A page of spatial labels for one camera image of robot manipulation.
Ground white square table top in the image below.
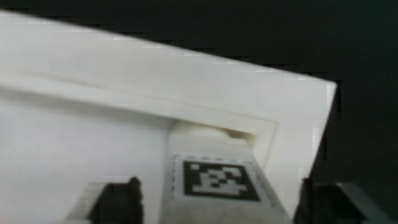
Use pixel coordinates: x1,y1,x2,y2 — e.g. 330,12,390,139
0,86,179,224

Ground white leg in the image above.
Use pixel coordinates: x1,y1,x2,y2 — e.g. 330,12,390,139
159,121,293,224

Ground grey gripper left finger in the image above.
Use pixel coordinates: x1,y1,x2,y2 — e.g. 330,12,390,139
65,177,143,224

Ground white U-shaped fence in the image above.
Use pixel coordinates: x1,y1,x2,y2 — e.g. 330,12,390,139
0,9,335,210

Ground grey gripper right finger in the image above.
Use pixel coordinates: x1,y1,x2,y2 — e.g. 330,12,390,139
293,178,390,224

